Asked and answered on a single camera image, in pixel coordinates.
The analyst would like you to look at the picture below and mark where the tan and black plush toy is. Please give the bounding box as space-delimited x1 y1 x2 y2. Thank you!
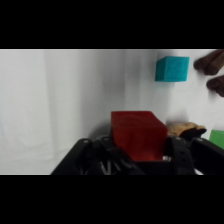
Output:
166 121 208 139

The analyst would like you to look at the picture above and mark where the brown plush toy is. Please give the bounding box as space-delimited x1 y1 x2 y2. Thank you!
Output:
193 49 224 98

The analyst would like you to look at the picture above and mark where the teal cube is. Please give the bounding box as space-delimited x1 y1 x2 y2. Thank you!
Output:
154 55 191 83

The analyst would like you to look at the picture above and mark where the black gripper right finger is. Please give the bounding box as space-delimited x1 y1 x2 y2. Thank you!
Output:
163 135 224 176

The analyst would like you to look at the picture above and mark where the green cube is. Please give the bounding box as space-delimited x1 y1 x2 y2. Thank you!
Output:
208 129 224 151

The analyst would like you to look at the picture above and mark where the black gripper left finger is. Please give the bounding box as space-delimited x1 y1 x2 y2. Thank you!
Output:
50 134 148 176

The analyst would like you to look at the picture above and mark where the red cube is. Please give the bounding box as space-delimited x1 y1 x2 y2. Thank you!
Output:
110 110 169 163

